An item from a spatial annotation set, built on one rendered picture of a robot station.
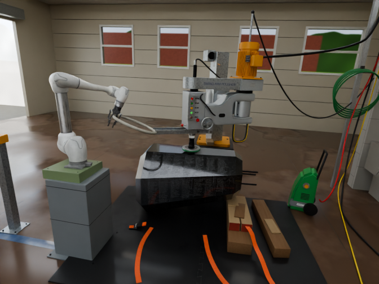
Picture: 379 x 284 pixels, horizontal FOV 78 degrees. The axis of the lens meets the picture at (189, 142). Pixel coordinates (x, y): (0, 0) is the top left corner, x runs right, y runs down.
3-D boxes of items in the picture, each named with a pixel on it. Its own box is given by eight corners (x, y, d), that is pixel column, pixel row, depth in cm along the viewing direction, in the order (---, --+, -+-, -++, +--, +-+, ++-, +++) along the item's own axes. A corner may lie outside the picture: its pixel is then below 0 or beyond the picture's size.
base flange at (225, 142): (199, 136, 394) (199, 133, 392) (228, 138, 388) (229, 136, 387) (196, 145, 347) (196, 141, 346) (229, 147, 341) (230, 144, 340)
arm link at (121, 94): (127, 103, 247) (120, 100, 255) (132, 90, 245) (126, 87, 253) (118, 101, 238) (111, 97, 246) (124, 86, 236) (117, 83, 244)
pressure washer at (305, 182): (313, 204, 342) (326, 147, 317) (316, 217, 310) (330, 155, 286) (287, 199, 354) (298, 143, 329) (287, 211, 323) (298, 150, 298)
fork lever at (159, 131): (206, 130, 295) (207, 126, 294) (213, 133, 278) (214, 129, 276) (151, 131, 271) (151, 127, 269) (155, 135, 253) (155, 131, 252)
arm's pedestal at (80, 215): (93, 267, 217) (87, 189, 195) (47, 257, 226) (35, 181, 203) (119, 233, 264) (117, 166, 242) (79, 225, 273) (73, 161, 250)
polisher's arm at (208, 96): (200, 107, 361) (201, 90, 354) (220, 106, 375) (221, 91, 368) (226, 115, 296) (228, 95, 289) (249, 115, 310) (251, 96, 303)
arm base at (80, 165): (85, 170, 209) (84, 164, 208) (63, 167, 213) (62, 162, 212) (96, 163, 227) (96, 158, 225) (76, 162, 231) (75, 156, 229)
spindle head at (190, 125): (208, 127, 296) (210, 90, 283) (216, 131, 276) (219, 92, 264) (181, 128, 284) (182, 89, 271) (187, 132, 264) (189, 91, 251)
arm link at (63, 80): (80, 75, 205) (74, 75, 213) (58, 69, 191) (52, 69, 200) (78, 90, 205) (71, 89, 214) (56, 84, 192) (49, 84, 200)
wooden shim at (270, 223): (263, 220, 279) (264, 218, 278) (272, 220, 279) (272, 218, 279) (271, 233, 255) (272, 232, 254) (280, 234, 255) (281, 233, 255)
